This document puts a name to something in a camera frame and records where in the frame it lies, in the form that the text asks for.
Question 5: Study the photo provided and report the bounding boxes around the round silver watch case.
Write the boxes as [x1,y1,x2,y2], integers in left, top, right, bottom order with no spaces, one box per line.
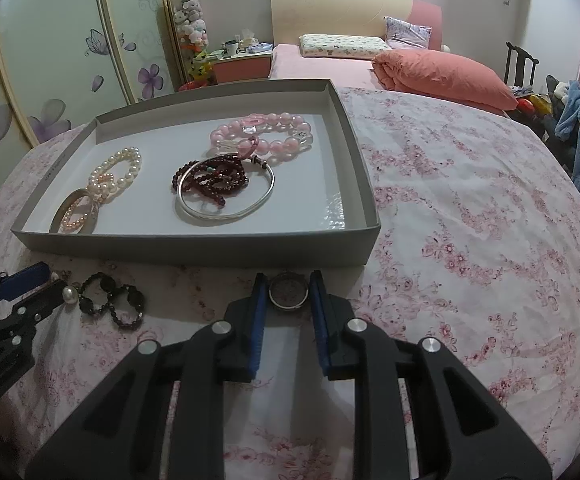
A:
[268,272,308,311]

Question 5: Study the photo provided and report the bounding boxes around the pink bead bracelet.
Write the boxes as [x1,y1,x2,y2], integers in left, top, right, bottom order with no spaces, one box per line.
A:
[209,112,315,164]

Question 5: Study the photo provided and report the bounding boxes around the single white pearl earring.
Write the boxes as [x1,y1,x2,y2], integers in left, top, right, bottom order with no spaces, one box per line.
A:
[50,270,80,307]

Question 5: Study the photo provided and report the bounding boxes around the gold bangle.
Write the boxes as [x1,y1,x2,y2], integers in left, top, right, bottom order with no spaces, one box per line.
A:
[49,188,100,234]

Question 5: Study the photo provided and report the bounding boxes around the silver bangle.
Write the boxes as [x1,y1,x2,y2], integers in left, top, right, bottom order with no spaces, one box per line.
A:
[171,154,276,222]

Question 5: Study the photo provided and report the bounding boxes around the grey shallow tray box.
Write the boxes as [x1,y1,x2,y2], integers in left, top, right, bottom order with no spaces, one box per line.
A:
[13,79,380,268]

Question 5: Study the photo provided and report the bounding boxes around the floral pink bedspread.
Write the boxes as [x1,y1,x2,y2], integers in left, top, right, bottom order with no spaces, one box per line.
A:
[0,88,580,479]

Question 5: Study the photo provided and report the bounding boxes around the red waste bin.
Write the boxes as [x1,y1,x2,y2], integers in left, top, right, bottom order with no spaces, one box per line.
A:
[178,80,211,92]

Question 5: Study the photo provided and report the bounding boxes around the floral glass sliding wardrobe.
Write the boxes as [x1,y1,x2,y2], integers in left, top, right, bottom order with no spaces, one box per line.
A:
[0,0,180,188]

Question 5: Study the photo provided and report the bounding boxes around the pink wooden nightstand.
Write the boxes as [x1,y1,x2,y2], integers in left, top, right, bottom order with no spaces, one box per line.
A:
[212,51,273,84]

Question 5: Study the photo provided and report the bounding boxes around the stacked plush toys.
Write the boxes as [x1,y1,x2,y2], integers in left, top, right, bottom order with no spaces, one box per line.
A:
[173,0,211,87]

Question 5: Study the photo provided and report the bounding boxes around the floral white pillow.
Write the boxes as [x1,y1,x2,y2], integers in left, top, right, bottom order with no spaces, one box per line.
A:
[299,34,391,61]

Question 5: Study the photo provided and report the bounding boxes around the folded salmon duvet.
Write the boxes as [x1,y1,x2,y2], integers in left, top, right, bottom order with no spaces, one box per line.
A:
[372,49,517,112]

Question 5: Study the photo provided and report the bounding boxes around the beige pink headboard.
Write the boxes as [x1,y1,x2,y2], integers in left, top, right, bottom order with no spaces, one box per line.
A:
[270,0,443,50]

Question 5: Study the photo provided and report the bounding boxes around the small lilac pillow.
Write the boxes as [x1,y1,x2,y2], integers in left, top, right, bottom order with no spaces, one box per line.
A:
[384,16,432,50]

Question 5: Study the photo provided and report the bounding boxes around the dark wooden chair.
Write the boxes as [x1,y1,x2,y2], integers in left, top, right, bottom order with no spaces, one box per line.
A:
[504,41,540,87]

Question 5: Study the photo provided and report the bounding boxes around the black bead bracelet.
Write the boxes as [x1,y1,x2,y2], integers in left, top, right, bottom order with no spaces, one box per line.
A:
[77,271,147,331]

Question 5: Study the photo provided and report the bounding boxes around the pink pearl bracelet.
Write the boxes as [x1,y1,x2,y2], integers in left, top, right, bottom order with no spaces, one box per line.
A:
[58,194,102,233]

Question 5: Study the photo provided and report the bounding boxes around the white pearl bracelet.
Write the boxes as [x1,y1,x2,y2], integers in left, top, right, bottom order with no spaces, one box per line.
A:
[86,146,143,201]

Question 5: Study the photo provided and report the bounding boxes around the dark red bead bracelet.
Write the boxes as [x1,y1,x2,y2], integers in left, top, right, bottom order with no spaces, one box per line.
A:
[170,155,249,210]

